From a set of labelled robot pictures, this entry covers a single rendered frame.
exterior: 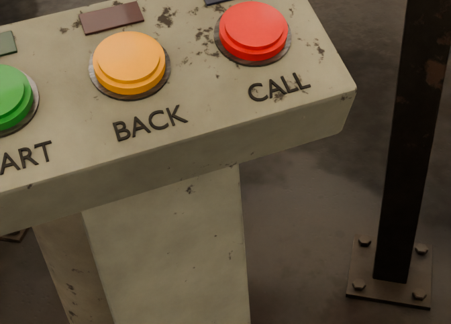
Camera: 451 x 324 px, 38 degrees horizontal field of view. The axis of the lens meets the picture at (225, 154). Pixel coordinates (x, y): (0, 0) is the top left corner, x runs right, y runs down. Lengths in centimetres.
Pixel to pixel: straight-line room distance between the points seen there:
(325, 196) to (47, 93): 81
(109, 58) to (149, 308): 19
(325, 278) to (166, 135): 69
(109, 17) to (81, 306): 36
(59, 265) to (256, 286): 43
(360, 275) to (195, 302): 56
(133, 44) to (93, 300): 35
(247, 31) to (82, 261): 32
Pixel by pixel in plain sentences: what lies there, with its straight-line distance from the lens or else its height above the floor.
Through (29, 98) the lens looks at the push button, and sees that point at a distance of 36.
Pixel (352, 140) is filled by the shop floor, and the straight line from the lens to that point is 125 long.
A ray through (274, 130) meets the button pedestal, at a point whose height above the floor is 56.
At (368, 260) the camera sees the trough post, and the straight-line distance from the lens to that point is 104.
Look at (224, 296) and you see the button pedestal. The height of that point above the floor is 41.
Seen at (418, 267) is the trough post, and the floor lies 1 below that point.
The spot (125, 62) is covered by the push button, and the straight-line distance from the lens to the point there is 37.
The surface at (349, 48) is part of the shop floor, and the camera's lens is 150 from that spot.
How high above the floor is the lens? 80
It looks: 41 degrees down
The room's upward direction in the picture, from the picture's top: 5 degrees counter-clockwise
